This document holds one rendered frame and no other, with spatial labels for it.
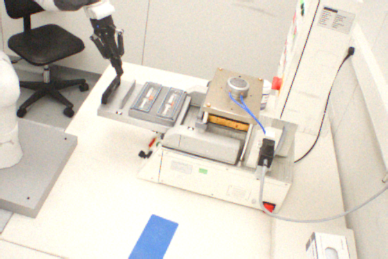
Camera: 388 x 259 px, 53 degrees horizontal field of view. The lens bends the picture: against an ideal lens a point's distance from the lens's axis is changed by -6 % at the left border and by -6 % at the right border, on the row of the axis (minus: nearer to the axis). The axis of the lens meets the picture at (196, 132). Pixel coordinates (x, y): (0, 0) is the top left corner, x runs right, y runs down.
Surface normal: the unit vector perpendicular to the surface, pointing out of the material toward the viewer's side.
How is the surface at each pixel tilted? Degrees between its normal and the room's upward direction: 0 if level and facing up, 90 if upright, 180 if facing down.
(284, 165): 0
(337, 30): 90
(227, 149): 90
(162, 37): 90
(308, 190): 0
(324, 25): 90
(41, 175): 4
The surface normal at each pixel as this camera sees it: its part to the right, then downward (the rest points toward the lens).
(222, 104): 0.16, -0.77
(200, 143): -0.21, 0.58
